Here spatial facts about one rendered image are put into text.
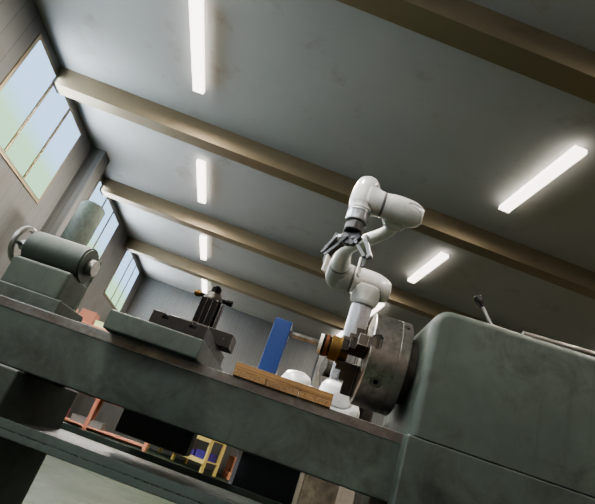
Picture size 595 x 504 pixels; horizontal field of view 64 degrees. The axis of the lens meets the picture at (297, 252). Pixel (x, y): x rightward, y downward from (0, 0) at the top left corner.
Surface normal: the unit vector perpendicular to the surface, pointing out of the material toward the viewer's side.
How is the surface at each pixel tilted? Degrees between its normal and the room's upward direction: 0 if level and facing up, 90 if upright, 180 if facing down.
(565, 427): 90
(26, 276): 90
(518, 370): 90
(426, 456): 90
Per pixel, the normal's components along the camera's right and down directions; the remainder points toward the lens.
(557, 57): 0.17, -0.36
